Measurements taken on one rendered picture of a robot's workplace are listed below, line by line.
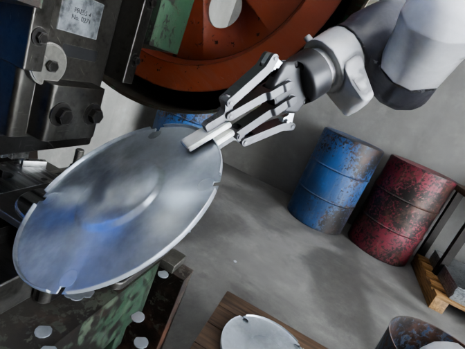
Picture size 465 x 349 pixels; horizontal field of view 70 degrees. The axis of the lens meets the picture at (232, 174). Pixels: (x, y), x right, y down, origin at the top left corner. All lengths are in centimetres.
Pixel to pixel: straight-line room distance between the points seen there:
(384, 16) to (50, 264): 56
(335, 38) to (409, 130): 323
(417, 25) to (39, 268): 53
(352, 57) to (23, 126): 47
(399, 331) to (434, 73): 116
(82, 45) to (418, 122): 344
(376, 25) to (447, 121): 325
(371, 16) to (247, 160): 339
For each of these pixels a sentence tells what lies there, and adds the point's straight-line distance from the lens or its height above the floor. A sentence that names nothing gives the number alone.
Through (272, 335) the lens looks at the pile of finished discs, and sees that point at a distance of 118.
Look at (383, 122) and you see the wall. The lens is 370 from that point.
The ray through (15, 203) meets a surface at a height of 78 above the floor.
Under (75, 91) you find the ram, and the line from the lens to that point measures 52.
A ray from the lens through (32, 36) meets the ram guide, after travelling 45.
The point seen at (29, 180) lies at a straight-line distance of 66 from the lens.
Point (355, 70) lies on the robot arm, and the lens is 53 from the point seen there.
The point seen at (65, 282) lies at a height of 81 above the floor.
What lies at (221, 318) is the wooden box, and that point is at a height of 35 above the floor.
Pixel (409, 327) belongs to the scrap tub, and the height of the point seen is 44.
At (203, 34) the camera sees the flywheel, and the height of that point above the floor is 112.
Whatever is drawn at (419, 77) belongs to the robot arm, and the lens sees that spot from 52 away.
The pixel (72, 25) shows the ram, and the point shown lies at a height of 105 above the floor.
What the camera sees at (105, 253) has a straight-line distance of 40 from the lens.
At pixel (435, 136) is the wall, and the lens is 378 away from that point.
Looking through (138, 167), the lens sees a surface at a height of 91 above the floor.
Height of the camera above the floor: 108
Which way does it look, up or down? 17 degrees down
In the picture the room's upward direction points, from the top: 22 degrees clockwise
